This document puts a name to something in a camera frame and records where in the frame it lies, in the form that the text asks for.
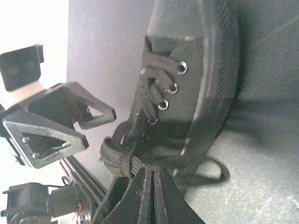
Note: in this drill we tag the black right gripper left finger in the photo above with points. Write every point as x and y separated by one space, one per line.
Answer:
135 206

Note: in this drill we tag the black canvas shoe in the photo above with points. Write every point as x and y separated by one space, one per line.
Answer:
188 77

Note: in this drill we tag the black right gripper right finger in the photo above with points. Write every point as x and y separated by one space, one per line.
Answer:
170 206

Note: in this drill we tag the black shoelace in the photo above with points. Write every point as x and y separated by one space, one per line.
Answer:
121 160

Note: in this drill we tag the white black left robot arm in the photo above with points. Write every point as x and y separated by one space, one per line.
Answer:
31 203

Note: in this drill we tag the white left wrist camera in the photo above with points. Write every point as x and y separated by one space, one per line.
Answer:
20 71

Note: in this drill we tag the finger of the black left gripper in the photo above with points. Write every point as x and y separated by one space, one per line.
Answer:
69 103
36 141

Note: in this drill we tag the black front mounting rail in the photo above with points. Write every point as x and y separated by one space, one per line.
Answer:
76 173

